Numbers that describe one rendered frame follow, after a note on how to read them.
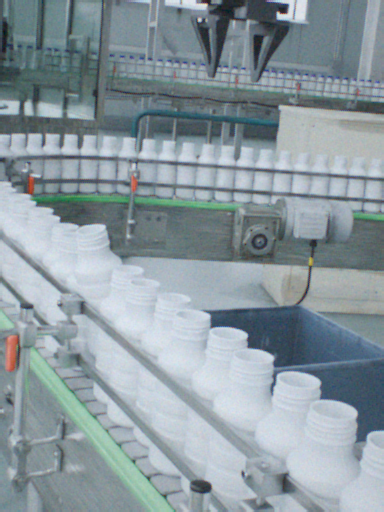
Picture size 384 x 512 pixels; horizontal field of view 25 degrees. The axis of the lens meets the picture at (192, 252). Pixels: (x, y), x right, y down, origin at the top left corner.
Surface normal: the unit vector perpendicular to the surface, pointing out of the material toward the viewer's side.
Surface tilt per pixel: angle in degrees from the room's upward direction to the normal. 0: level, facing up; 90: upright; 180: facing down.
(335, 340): 90
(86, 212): 90
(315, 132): 90
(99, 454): 90
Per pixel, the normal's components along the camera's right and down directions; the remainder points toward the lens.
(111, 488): -0.89, 0.02
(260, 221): 0.15, 0.23
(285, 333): 0.45, 0.24
